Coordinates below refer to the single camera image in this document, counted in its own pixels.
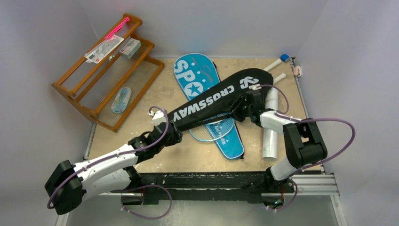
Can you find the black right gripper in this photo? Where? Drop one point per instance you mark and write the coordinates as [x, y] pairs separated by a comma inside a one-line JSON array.
[[240, 111]]

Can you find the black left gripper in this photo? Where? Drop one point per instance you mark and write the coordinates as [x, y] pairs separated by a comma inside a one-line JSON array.
[[175, 137]]

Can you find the black Crossway racket cover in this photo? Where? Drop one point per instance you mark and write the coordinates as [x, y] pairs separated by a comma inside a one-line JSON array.
[[219, 98]]

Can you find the white shuttlecock tube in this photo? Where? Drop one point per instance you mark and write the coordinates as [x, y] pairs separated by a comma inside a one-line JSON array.
[[270, 137]]

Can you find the light blue badminton racket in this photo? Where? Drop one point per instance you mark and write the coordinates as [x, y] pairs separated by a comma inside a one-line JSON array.
[[273, 65], [211, 131]]

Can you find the blue racket cover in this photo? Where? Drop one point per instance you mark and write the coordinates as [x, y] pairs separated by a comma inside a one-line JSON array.
[[200, 68]]

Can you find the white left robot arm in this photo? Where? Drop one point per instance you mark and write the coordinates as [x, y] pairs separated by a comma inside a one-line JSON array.
[[72, 183]]

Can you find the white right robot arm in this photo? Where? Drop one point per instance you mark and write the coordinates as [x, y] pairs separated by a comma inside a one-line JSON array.
[[303, 141]]

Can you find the pink white clip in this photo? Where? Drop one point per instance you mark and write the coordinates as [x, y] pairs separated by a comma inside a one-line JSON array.
[[297, 71]]

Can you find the small blue block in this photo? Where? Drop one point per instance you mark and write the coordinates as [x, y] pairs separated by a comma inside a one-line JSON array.
[[285, 58]]

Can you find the blue white plastic packet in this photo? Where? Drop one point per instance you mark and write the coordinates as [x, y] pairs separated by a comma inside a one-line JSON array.
[[121, 100]]

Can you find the wooden shelf rack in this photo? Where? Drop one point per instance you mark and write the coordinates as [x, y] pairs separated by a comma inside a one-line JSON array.
[[91, 88]]

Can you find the small white box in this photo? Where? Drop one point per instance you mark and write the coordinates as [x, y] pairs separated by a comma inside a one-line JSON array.
[[130, 48]]

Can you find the clear stationery packet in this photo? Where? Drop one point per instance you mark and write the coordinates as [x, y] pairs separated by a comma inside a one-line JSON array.
[[98, 53]]

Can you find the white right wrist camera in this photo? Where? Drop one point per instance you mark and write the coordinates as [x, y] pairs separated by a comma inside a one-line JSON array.
[[255, 87]]

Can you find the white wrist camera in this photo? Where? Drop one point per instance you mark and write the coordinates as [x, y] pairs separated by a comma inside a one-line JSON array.
[[255, 87], [158, 117]]

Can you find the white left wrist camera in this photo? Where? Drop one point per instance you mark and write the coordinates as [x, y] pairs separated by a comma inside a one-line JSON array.
[[158, 117]]

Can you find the black metal base frame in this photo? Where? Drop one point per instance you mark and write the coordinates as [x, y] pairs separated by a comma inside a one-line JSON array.
[[250, 186]]

